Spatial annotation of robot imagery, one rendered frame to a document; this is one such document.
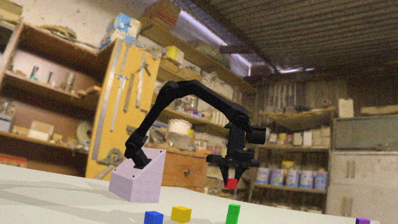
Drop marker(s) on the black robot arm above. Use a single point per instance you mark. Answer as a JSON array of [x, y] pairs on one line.
[[235, 113]]

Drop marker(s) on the green block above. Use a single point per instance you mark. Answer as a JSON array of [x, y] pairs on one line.
[[233, 209], [231, 219]]

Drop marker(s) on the yellow block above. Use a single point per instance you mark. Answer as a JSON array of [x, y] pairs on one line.
[[181, 214]]

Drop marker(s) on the purple cube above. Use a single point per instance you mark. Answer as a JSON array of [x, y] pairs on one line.
[[362, 221]]

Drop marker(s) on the red block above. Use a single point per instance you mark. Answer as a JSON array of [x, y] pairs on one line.
[[231, 183]]

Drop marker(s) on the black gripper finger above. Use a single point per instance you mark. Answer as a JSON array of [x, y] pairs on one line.
[[224, 169], [239, 171]]

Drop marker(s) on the blue block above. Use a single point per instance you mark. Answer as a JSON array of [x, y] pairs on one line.
[[153, 218]]

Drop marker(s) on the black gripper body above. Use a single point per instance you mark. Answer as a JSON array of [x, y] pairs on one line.
[[224, 161]]

